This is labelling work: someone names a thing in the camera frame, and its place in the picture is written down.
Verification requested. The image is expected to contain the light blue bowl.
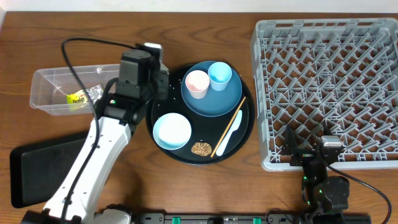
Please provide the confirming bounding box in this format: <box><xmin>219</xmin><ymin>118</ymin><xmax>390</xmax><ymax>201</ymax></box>
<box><xmin>152</xmin><ymin>113</ymin><xmax>192</xmax><ymax>151</ymax></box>

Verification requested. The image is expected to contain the black rail base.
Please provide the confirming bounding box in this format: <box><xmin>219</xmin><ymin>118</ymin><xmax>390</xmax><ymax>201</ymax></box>
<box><xmin>131</xmin><ymin>212</ymin><xmax>372</xmax><ymax>224</ymax></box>

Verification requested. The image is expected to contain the yellow foil snack wrapper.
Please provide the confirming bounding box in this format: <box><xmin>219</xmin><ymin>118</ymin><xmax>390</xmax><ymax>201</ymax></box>
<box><xmin>66</xmin><ymin>85</ymin><xmax>103</xmax><ymax>104</ymax></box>

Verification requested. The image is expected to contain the round black tray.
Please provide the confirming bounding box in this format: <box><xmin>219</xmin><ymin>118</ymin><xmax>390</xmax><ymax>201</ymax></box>
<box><xmin>146</xmin><ymin>61</ymin><xmax>255</xmax><ymax>165</ymax></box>

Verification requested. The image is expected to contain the light blue cup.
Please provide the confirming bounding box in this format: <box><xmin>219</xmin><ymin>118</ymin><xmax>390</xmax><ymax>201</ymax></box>
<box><xmin>208</xmin><ymin>62</ymin><xmax>232</xmax><ymax>91</ymax></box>

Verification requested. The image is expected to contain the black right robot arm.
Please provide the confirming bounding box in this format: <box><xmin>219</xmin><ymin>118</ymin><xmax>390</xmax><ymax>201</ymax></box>
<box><xmin>281</xmin><ymin>127</ymin><xmax>349</xmax><ymax>223</ymax></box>

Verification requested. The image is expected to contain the brown walnut cookie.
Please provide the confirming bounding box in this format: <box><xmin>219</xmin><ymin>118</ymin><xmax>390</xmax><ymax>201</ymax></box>
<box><xmin>191</xmin><ymin>142</ymin><xmax>213</xmax><ymax>157</ymax></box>

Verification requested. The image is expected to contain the clear plastic bin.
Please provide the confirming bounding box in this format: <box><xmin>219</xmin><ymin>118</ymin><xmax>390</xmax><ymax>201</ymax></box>
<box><xmin>30</xmin><ymin>64</ymin><xmax>119</xmax><ymax>116</ymax></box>

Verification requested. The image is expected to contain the wooden chopstick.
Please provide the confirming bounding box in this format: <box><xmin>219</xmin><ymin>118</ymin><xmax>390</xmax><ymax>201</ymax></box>
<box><xmin>211</xmin><ymin>96</ymin><xmax>246</xmax><ymax>157</ymax></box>

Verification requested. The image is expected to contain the grey dishwasher rack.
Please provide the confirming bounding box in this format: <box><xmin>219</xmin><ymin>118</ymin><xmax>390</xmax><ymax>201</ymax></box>
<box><xmin>251</xmin><ymin>18</ymin><xmax>397</xmax><ymax>172</ymax></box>

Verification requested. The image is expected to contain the pink cup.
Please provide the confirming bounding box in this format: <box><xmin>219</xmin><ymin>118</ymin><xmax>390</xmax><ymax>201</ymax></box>
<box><xmin>185</xmin><ymin>70</ymin><xmax>210</xmax><ymax>99</ymax></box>

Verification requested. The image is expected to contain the dark blue plate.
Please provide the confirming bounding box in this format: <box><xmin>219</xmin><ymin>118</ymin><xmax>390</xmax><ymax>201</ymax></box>
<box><xmin>181</xmin><ymin>61</ymin><xmax>243</xmax><ymax>117</ymax></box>

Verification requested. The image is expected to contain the light blue plastic knife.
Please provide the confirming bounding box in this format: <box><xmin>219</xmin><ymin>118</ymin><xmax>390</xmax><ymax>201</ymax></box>
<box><xmin>216</xmin><ymin>110</ymin><xmax>243</xmax><ymax>156</ymax></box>

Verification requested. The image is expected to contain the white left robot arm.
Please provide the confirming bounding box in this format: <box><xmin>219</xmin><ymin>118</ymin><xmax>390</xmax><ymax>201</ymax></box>
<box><xmin>21</xmin><ymin>62</ymin><xmax>169</xmax><ymax>223</ymax></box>

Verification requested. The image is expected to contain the black rectangular tray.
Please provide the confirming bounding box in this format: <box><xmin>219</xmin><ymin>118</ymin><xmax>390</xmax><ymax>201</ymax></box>
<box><xmin>9</xmin><ymin>131</ymin><xmax>88</xmax><ymax>208</ymax></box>

